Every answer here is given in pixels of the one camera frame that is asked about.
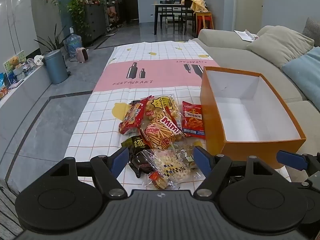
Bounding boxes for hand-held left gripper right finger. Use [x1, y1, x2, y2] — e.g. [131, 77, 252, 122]
[192, 145, 275, 198]

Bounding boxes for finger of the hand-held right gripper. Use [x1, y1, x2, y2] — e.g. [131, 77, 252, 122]
[277, 150, 320, 178]

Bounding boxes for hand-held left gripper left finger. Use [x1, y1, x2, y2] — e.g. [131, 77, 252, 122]
[48, 147, 129, 198]

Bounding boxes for clear green print snack packet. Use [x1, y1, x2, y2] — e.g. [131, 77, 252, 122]
[175, 141, 208, 169]

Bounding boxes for dark snack packet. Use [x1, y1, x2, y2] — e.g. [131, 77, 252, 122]
[127, 149, 157, 179]

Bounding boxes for dark green bottle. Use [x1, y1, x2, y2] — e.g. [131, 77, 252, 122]
[121, 134, 150, 149]

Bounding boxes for clear puffed ball packet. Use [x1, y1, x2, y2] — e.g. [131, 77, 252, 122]
[147, 149, 200, 183]

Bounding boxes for red spicy strip packet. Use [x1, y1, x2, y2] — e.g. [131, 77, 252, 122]
[181, 101, 206, 140]

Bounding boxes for small red label snack packet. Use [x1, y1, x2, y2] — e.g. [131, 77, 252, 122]
[149, 171, 177, 190]

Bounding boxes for striped stick snack packet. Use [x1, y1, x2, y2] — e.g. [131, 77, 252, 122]
[139, 107, 187, 152]

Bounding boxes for orange cardboard box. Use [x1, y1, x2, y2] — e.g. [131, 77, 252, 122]
[199, 66, 307, 169]

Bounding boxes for yellow label clear snack packet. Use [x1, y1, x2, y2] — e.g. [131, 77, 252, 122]
[140, 94, 182, 128]

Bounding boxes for light blue cushion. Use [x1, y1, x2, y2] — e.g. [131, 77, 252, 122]
[281, 47, 320, 109]

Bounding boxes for checkered pink printed tablecloth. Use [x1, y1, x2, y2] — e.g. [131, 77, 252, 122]
[64, 40, 292, 188]

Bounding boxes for beige sofa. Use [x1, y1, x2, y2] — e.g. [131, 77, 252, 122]
[191, 25, 320, 155]

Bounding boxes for small pink heater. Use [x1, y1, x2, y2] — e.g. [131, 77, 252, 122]
[75, 47, 91, 63]

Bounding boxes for blue grey trash bin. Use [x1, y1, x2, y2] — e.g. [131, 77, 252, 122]
[43, 49, 69, 85]

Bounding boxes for beige cushion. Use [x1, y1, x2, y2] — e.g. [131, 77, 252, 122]
[246, 26, 315, 68]

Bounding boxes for grey media console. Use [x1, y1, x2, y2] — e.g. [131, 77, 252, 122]
[0, 62, 52, 108]

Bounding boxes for grey striped mat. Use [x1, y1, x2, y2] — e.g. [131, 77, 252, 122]
[0, 177, 24, 240]

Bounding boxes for large water bottle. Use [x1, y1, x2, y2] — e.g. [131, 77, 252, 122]
[64, 32, 83, 58]

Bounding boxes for grey cushion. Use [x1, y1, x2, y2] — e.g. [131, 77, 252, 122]
[302, 17, 320, 47]

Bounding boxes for white paper sheets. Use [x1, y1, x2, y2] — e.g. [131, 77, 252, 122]
[234, 29, 259, 41]

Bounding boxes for snake plant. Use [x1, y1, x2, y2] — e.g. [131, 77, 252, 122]
[34, 25, 68, 54]

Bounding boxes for dark grey cabinet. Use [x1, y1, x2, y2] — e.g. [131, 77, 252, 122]
[84, 4, 107, 45]

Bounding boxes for orange stool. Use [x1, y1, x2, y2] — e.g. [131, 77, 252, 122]
[196, 11, 215, 30]

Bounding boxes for bear photo card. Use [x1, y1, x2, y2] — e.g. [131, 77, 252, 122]
[3, 50, 27, 84]

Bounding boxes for dark dining chair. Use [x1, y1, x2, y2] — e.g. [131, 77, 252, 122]
[159, 0, 177, 29]
[178, 5, 197, 34]

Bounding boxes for shoe rack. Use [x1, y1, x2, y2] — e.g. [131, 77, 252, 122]
[105, 1, 119, 30]

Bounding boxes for yellow cloth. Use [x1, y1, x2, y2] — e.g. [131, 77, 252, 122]
[184, 0, 209, 14]

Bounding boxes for dark dining table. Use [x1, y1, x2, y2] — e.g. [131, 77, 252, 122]
[151, 3, 198, 35]

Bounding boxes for dark doorway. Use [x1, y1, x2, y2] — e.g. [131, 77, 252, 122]
[125, 0, 139, 22]

